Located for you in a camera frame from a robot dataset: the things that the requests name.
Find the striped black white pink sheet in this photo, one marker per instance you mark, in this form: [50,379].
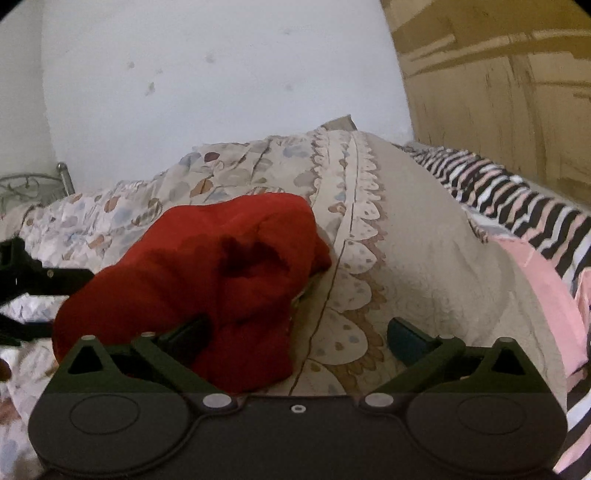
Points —
[505,204]

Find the patterned beige quilt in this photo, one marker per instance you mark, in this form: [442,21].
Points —
[401,247]

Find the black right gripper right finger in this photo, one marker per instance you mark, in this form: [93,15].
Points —
[433,364]

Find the wooden plywood board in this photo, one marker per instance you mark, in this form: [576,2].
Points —
[507,79]

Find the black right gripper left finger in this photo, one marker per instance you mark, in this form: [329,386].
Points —
[172,355]

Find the metal bed headboard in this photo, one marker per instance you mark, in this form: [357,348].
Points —
[18,189]

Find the red long-sleeve shirt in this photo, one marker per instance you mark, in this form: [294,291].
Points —
[241,263]

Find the pink cloth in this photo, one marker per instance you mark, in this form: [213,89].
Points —
[568,315]

